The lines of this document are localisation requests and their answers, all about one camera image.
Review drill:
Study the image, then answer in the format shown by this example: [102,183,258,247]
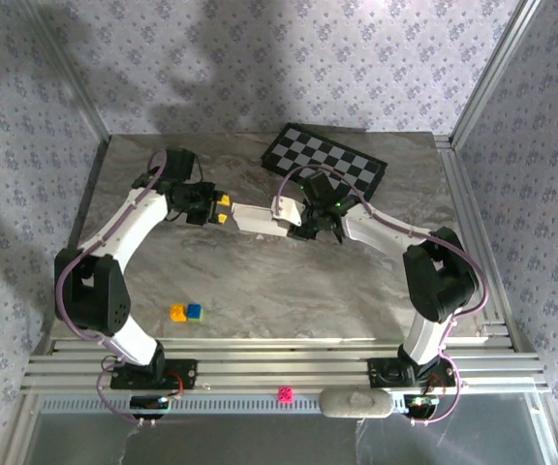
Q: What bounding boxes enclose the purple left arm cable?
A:
[55,147,170,427]

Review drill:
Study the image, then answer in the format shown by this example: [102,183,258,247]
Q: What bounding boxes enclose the aluminium frame post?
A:
[19,0,114,142]
[449,0,545,146]

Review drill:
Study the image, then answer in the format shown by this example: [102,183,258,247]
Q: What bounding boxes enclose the white paper box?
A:
[229,201,291,239]

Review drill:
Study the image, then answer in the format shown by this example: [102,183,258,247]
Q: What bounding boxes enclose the black grey checkerboard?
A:
[261,123,388,202]

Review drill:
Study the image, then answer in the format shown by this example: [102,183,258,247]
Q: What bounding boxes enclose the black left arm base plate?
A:
[109,357,199,390]

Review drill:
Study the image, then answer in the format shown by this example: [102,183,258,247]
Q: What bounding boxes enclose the aluminium side rail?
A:
[41,138,113,343]
[434,137,522,353]

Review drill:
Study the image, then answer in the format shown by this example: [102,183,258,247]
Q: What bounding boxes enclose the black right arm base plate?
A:
[366,356,457,388]

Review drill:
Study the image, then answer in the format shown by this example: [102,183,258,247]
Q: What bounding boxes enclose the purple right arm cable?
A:
[276,164,491,427]

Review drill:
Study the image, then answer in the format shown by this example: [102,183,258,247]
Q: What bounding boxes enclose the aluminium extrusion base frame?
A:
[19,336,551,394]

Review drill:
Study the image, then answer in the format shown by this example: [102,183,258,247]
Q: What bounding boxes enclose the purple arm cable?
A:
[276,164,491,427]
[55,147,170,427]

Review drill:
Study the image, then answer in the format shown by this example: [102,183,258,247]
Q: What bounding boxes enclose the small black circuit board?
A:
[401,392,441,419]
[130,394,171,420]

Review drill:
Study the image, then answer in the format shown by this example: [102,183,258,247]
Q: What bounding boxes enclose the grey slotted cable duct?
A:
[41,397,406,416]

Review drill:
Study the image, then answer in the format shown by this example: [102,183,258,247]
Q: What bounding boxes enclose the grey metal panel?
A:
[5,392,558,465]

